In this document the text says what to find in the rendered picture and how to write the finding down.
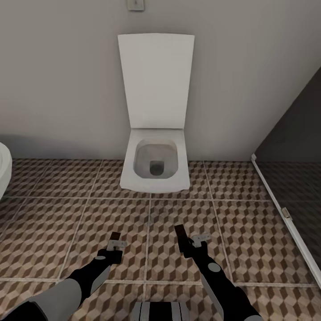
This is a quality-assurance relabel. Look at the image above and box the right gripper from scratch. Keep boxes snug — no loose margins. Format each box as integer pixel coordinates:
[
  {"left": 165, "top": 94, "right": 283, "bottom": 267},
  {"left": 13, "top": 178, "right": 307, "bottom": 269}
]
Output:
[{"left": 178, "top": 238, "right": 208, "bottom": 263}]

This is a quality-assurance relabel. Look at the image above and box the robot trunk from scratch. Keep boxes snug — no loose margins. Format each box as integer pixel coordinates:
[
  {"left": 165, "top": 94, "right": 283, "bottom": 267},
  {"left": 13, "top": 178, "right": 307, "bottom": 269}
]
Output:
[{"left": 131, "top": 302, "right": 191, "bottom": 321}]

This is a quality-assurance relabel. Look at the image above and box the mousetrap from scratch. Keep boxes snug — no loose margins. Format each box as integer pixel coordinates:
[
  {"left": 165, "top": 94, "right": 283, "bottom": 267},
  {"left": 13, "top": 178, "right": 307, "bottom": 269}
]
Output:
[
  {"left": 174, "top": 224, "right": 189, "bottom": 245},
  {"left": 110, "top": 231, "right": 121, "bottom": 240}
]

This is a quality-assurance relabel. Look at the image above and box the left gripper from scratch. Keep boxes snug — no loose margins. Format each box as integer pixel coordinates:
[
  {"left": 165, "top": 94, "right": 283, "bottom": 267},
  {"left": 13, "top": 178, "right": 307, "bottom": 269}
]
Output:
[{"left": 98, "top": 249, "right": 123, "bottom": 264}]

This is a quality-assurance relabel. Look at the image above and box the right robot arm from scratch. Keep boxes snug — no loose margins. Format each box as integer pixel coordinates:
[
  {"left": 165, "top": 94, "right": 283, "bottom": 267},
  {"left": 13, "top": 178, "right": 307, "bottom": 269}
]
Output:
[{"left": 178, "top": 233, "right": 265, "bottom": 321}]

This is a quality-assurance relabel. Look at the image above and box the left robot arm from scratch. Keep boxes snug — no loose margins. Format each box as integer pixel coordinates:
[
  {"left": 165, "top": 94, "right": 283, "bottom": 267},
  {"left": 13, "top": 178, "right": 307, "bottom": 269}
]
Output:
[{"left": 0, "top": 240, "right": 128, "bottom": 321}]

